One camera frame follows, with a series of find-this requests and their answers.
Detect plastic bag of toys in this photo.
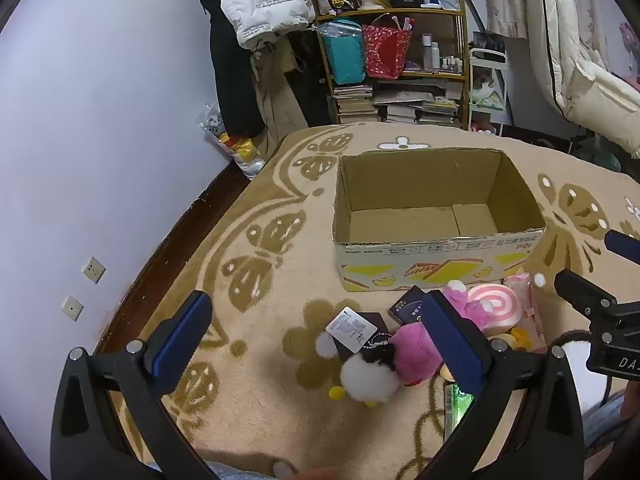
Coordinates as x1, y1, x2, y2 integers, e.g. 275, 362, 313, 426
200, 102, 266, 178

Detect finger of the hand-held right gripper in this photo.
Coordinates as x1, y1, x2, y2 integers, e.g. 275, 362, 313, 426
554, 269, 622, 320
604, 230, 640, 268

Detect wall socket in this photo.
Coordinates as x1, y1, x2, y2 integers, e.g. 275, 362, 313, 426
61, 295, 84, 322
82, 256, 106, 284

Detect black garment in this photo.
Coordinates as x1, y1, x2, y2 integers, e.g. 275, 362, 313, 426
285, 25, 331, 128

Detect yellow plush toy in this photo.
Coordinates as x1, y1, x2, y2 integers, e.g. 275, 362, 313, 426
440, 327, 533, 383

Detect pink swirl squishy roll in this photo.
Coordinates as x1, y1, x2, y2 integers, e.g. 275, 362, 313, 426
467, 282, 523, 336

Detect green tissue pack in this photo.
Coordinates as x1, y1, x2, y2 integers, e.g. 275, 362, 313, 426
444, 382, 475, 443

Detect row of cosmetic bottles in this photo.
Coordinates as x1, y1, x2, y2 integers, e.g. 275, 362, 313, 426
420, 32, 463, 72

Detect white cart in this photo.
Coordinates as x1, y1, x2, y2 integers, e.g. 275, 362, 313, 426
467, 42, 508, 136

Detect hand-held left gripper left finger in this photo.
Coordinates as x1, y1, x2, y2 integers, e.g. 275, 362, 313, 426
50, 290, 221, 480

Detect dark folded cloth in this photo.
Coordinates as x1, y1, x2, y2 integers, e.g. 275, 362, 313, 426
472, 31, 506, 52

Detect white puffer jacket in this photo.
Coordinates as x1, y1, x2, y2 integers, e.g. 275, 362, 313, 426
219, 0, 317, 51

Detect wooden shelf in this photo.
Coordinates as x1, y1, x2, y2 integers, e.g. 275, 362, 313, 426
312, 0, 471, 131

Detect pink packet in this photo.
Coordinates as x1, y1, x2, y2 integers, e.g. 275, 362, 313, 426
502, 272, 551, 353

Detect pink wall sticker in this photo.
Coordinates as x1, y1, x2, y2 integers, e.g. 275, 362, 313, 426
620, 22, 640, 56

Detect teal bag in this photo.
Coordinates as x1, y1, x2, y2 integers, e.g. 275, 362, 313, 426
320, 20, 366, 86

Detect white green plush toy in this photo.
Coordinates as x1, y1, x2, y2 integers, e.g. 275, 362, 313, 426
472, 72, 503, 108

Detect black coat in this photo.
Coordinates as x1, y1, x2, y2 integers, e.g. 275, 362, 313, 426
200, 0, 266, 138

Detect small black box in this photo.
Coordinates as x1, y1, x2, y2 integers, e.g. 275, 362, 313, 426
389, 286, 436, 329

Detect white fluffy plush keychain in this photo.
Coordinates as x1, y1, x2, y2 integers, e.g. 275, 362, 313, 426
325, 306, 403, 408

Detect stack of books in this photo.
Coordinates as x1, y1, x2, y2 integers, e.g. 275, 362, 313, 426
332, 80, 463, 128

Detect beige trousers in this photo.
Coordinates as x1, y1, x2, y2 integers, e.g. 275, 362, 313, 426
250, 35, 311, 151

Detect printed cardboard box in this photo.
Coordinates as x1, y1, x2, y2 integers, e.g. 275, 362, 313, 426
332, 147, 548, 293

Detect pink plush keychain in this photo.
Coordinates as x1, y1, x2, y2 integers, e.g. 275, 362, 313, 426
389, 280, 495, 387

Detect dark hexagonal box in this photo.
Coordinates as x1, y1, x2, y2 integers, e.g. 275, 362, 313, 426
336, 311, 385, 361

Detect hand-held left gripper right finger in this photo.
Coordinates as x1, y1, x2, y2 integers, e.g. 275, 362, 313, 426
421, 290, 586, 480

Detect red gift bag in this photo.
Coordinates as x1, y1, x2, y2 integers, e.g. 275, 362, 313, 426
362, 15, 413, 80

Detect person's right leg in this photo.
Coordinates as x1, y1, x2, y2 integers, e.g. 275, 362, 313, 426
582, 392, 640, 453

